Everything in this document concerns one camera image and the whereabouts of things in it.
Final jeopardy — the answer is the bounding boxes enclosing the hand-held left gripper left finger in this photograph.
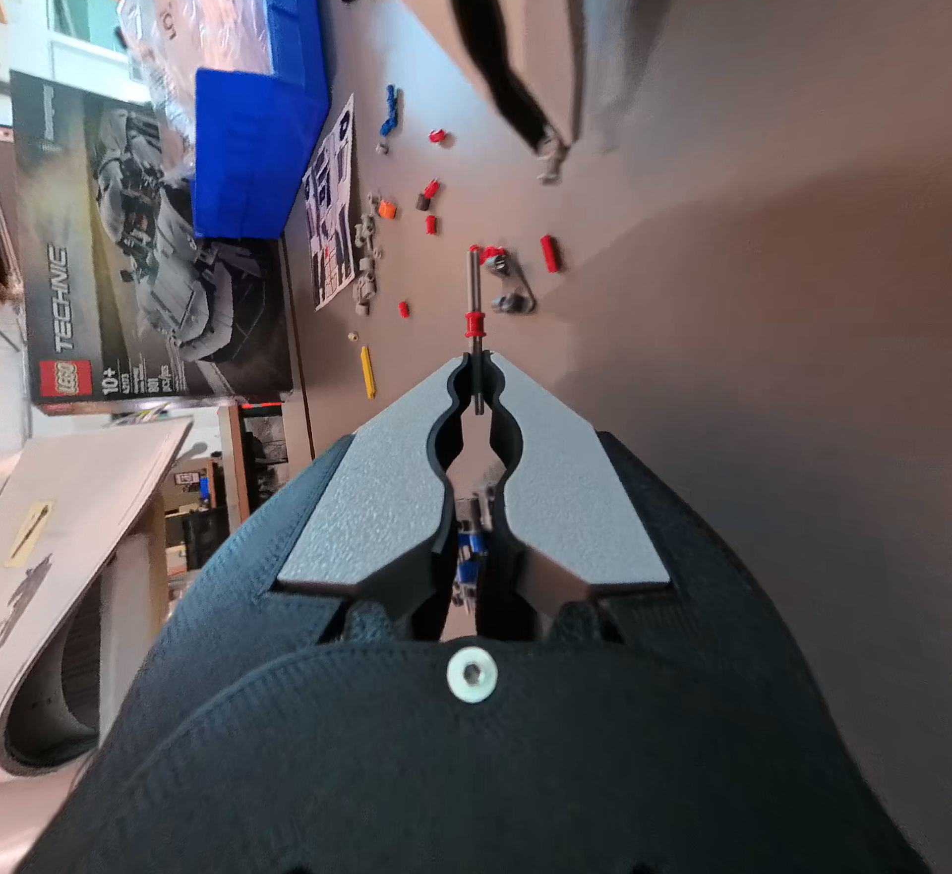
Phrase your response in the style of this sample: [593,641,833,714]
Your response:
[277,354,473,624]

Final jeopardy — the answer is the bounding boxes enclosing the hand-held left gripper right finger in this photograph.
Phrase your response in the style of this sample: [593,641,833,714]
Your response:
[480,351,672,624]

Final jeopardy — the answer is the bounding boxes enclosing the grey blue lego wing assembly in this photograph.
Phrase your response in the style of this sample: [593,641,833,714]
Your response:
[452,483,498,618]

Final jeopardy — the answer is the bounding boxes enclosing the light grey lego connector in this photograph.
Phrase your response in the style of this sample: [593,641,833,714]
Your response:
[537,134,572,185]

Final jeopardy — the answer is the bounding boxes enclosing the long grey lego axle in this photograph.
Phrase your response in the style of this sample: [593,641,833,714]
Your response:
[464,249,489,415]

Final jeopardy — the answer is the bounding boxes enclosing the lego instruction booklet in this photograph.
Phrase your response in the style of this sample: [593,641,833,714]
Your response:
[0,416,196,778]

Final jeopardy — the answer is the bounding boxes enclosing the dark grey lego panel piece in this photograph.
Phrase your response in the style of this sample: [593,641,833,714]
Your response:
[487,248,538,317]

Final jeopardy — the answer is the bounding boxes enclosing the scattered small red lego bushes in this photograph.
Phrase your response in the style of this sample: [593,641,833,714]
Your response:
[397,127,508,318]

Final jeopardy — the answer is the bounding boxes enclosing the lego sticker sheet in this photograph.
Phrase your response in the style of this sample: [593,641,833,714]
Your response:
[301,93,357,312]

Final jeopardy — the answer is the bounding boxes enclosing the lego set box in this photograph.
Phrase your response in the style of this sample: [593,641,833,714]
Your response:
[11,69,296,415]

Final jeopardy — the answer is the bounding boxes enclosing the clear plastic bag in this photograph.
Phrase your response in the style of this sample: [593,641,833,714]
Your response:
[115,0,272,172]

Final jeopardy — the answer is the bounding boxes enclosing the pile of light grey connectors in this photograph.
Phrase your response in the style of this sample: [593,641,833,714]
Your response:
[353,193,385,318]

